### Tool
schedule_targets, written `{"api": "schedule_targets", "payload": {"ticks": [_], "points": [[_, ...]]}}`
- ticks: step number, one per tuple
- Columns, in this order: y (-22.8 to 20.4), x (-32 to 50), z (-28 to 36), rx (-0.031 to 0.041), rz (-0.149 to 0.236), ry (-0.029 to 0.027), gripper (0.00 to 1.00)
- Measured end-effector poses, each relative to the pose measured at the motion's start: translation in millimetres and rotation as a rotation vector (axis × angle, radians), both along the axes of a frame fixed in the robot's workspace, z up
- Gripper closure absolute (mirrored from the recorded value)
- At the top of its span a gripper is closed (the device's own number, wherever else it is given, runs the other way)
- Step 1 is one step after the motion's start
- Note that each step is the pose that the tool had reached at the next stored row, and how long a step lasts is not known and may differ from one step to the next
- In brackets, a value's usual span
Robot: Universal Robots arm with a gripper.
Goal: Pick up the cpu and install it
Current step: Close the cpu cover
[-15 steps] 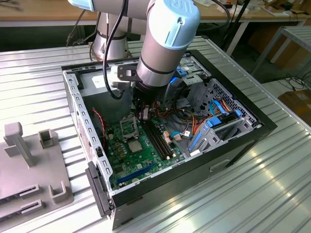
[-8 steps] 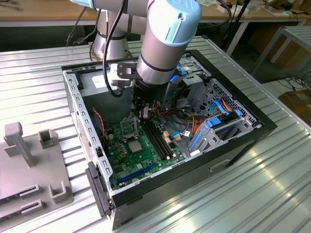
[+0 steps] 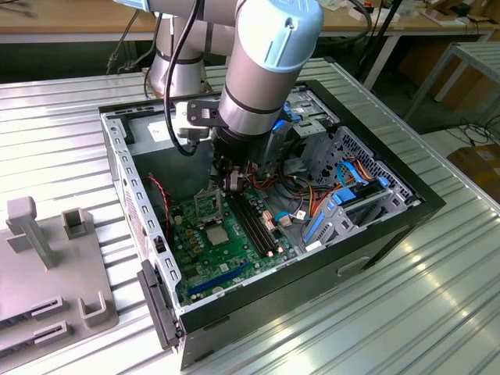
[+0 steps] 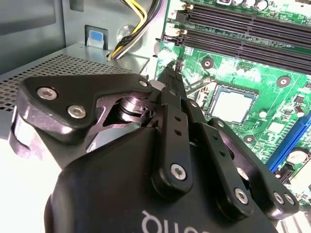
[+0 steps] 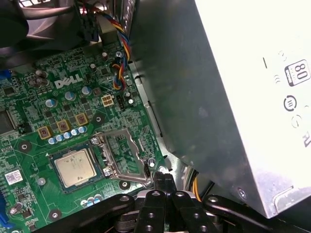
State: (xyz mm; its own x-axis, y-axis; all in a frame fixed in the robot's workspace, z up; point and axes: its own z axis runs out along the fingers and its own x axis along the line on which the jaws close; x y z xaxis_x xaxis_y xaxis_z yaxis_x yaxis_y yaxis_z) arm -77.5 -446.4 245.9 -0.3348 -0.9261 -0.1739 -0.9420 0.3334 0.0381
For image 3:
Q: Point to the blue plastic drive latch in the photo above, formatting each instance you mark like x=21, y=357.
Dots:
x=291, y=111

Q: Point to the black card retention latch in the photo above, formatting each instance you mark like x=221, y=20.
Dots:
x=156, y=301

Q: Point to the white camera box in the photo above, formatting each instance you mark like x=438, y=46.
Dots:
x=191, y=134

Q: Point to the black camera bracket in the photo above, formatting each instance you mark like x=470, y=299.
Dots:
x=194, y=117

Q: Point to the black RAM slot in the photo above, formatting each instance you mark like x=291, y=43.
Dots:
x=257, y=222
x=246, y=225
x=252, y=223
x=263, y=221

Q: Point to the blue expansion slot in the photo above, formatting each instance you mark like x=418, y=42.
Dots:
x=219, y=279

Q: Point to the brown cardboard box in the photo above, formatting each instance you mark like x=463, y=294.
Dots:
x=480, y=168

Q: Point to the hard disk in blue carrier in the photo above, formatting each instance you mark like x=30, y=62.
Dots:
x=345, y=197

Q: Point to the black PC case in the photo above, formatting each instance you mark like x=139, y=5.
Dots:
x=297, y=312

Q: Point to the green motherboard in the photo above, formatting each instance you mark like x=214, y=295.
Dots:
x=234, y=256

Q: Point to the silver disk bay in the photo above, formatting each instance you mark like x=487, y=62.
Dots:
x=336, y=228

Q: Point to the grey parts rack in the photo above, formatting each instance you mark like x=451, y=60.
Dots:
x=66, y=273

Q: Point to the metal frame table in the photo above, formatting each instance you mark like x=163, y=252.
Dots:
x=480, y=51

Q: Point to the small white box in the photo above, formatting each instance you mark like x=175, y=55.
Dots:
x=390, y=16

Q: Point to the silver CPU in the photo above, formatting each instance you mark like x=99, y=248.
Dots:
x=217, y=237

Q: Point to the silver drive cage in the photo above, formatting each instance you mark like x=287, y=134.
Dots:
x=312, y=131

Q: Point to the black chipset chip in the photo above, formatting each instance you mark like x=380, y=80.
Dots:
x=191, y=273

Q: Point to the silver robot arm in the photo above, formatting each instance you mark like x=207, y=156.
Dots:
x=258, y=78

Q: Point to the grey power supply unit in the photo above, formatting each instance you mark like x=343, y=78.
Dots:
x=156, y=168

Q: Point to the wooden desk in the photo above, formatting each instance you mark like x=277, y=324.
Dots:
x=58, y=19

